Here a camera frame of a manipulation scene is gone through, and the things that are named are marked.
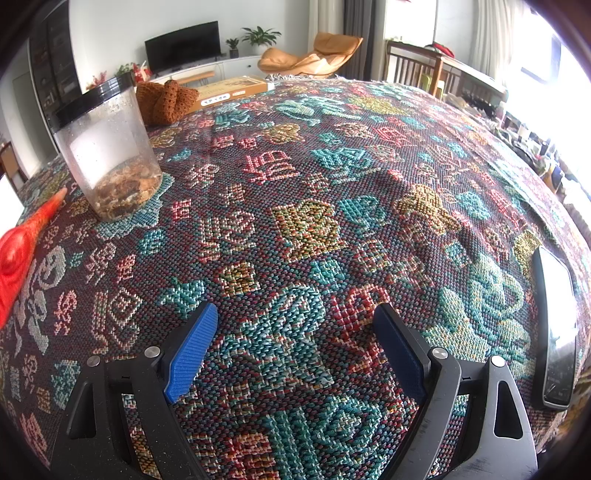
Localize brown plush toy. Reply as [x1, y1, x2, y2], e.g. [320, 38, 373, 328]
[135, 79, 200, 126]

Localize window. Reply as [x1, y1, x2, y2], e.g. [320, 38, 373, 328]
[522, 41, 591, 153]

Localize dark glass cabinet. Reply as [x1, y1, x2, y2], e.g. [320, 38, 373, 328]
[28, 4, 81, 123]

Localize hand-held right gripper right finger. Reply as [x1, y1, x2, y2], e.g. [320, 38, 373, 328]
[373, 302, 539, 480]

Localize grey curtain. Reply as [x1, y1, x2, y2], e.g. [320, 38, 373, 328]
[344, 0, 377, 77]

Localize large potted plant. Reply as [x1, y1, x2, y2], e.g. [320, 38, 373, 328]
[241, 25, 282, 49]

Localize wooden stool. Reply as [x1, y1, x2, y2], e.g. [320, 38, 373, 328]
[173, 69, 217, 88]

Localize flat yellow box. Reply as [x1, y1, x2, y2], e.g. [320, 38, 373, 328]
[187, 75, 270, 113]

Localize orange lounge chair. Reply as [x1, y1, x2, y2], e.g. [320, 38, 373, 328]
[257, 31, 365, 79]

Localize wooden dining chair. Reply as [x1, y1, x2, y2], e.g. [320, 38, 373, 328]
[385, 39, 506, 104]

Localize black smartphone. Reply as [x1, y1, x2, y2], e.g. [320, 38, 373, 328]
[531, 246, 579, 411]

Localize clear jar with black lid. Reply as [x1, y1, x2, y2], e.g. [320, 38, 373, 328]
[50, 75, 163, 219]

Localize white television cabinet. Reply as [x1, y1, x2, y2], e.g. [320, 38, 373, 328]
[152, 54, 264, 88]

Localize white storage box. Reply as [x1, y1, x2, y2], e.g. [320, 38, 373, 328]
[0, 173, 24, 222]

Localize orange fish plush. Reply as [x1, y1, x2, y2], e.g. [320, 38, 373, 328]
[0, 189, 68, 324]

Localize black television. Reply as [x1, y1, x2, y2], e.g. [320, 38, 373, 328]
[144, 21, 220, 75]

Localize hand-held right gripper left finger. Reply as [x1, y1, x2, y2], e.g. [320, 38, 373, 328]
[51, 302, 219, 480]

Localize white curtain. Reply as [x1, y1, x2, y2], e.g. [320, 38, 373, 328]
[471, 0, 527, 79]

